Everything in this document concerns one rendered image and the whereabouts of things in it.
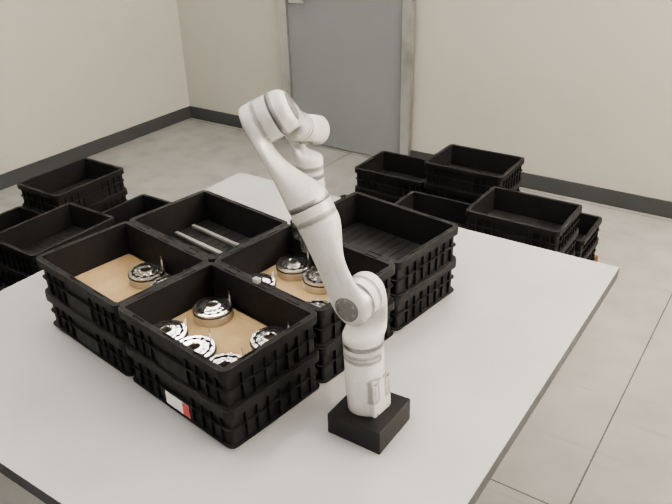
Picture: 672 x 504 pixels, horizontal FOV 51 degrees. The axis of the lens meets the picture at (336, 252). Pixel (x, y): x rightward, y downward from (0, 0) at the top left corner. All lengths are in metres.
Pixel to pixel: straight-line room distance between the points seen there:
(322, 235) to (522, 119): 3.31
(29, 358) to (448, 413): 1.13
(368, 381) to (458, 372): 0.36
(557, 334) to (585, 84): 2.61
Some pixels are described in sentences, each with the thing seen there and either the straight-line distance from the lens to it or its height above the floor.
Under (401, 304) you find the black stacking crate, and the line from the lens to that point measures 1.98.
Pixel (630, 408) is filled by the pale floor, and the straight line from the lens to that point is 3.01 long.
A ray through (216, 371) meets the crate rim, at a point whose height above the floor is 0.93.
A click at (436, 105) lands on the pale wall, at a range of 4.88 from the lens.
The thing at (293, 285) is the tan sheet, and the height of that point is 0.83.
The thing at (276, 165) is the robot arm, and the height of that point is 1.33.
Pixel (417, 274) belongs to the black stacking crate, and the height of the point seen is 0.85.
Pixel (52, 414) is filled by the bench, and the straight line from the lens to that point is 1.90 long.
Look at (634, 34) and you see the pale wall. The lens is 4.36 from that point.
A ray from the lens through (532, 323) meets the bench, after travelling 2.10.
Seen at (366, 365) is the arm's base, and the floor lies 0.90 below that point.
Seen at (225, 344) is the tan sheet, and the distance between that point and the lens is 1.78.
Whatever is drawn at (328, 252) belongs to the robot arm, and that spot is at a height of 1.16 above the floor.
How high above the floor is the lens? 1.85
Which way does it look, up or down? 28 degrees down
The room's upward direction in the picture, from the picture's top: 2 degrees counter-clockwise
